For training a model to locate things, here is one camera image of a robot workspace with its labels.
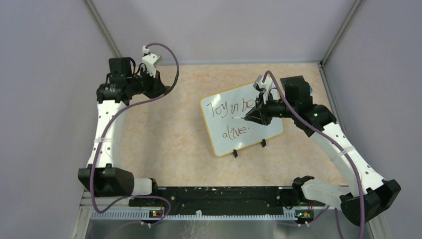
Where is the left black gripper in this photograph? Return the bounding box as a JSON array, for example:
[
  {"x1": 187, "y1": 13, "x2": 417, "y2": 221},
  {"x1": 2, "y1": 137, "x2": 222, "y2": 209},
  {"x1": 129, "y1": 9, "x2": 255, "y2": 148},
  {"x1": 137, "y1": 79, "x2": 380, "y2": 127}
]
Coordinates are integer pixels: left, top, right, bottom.
[{"x1": 127, "y1": 66, "x2": 168, "y2": 100}]

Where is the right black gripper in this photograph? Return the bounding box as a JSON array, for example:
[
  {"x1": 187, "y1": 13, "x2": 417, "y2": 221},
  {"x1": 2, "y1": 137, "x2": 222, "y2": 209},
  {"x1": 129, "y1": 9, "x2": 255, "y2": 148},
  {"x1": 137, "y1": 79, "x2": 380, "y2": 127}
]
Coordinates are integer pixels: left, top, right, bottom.
[{"x1": 245, "y1": 90, "x2": 297, "y2": 126}]

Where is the yellow-framed whiteboard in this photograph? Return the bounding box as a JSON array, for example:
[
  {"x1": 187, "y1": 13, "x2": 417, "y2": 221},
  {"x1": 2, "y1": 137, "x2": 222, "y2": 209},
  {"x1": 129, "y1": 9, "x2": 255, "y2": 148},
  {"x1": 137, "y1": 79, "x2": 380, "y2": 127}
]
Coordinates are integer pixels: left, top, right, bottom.
[{"x1": 200, "y1": 82, "x2": 284, "y2": 157}]

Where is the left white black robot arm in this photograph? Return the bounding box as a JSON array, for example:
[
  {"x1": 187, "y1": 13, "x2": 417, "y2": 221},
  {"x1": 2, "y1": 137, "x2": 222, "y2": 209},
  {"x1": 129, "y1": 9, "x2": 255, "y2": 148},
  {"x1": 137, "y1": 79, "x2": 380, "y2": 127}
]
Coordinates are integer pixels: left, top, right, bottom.
[{"x1": 78, "y1": 54, "x2": 167, "y2": 206}]

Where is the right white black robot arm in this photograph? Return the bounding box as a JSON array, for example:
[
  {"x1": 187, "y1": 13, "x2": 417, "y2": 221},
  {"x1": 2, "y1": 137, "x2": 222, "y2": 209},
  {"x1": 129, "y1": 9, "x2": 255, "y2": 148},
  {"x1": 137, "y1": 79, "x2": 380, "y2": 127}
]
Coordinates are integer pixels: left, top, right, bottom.
[{"x1": 244, "y1": 75, "x2": 401, "y2": 226}]

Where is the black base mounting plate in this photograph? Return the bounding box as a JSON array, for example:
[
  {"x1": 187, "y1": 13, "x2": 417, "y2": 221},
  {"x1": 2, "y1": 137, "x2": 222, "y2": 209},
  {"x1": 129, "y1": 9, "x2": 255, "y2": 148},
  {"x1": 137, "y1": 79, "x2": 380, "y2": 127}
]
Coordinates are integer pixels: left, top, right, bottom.
[{"x1": 128, "y1": 186, "x2": 322, "y2": 216}]

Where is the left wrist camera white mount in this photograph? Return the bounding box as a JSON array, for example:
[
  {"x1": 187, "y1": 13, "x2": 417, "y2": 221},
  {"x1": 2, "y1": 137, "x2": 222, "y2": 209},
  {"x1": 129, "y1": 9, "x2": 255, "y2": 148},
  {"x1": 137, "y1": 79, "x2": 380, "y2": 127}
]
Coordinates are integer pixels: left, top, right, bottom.
[{"x1": 141, "y1": 45, "x2": 162, "y2": 78}]

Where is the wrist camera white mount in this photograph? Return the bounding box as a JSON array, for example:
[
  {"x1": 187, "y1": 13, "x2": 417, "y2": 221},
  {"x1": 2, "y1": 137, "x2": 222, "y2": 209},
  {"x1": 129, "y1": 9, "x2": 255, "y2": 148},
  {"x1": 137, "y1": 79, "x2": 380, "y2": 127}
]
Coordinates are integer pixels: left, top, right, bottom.
[
  {"x1": 253, "y1": 76, "x2": 275, "y2": 104},
  {"x1": 141, "y1": 45, "x2": 162, "y2": 78}
]

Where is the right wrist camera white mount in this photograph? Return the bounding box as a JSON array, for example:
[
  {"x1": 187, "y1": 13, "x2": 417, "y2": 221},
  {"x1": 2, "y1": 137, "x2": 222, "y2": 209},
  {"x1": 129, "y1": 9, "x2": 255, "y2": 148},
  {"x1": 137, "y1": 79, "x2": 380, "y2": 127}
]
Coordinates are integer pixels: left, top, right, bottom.
[{"x1": 253, "y1": 76, "x2": 275, "y2": 104}]

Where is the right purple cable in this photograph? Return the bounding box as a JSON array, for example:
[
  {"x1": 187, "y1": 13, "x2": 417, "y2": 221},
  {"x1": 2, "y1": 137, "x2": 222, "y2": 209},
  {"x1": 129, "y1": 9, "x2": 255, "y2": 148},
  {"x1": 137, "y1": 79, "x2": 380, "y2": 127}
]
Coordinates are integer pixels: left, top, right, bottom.
[{"x1": 262, "y1": 70, "x2": 366, "y2": 239}]

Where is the purple cable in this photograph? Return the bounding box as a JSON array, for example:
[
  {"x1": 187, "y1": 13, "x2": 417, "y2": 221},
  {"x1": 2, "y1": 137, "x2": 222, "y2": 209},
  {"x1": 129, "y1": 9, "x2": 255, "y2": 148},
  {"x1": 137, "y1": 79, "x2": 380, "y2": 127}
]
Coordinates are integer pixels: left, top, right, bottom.
[
  {"x1": 262, "y1": 70, "x2": 366, "y2": 239},
  {"x1": 90, "y1": 42, "x2": 180, "y2": 228}
]

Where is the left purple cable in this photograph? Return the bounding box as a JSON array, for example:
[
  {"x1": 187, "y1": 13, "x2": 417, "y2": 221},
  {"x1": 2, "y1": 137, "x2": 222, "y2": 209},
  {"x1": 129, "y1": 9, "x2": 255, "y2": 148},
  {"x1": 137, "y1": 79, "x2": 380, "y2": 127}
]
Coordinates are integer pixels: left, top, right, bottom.
[{"x1": 90, "y1": 42, "x2": 180, "y2": 228}]

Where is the aluminium frame rail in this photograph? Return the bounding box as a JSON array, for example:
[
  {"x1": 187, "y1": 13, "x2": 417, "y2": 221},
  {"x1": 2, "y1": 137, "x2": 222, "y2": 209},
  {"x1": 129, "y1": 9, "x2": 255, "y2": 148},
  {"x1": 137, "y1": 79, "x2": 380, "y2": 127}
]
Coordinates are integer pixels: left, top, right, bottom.
[{"x1": 72, "y1": 184, "x2": 382, "y2": 239}]

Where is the white cable duct strip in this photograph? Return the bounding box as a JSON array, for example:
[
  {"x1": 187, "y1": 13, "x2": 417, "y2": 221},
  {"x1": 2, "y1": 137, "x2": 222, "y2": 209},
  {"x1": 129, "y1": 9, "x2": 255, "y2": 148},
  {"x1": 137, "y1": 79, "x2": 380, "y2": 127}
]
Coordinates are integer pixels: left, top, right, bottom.
[{"x1": 91, "y1": 209, "x2": 297, "y2": 221}]

